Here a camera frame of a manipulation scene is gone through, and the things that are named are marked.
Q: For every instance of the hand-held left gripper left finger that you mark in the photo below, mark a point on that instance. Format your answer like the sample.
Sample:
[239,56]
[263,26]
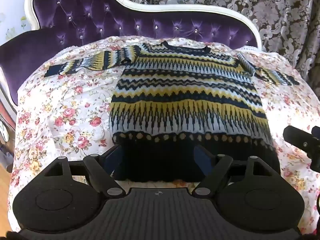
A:
[113,158]

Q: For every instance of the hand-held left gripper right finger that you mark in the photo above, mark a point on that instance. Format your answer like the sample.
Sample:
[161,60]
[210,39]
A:
[202,158]

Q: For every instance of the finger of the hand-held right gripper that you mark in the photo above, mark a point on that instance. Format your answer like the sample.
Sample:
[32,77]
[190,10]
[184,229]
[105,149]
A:
[298,138]

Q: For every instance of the yellow navy patterned knit sweater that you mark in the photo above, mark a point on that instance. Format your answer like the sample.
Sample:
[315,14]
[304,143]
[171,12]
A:
[185,100]

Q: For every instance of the floral printed blanket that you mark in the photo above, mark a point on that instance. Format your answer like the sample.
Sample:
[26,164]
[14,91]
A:
[65,110]

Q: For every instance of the brown damask curtain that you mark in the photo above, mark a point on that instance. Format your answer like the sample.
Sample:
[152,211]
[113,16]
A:
[280,17]

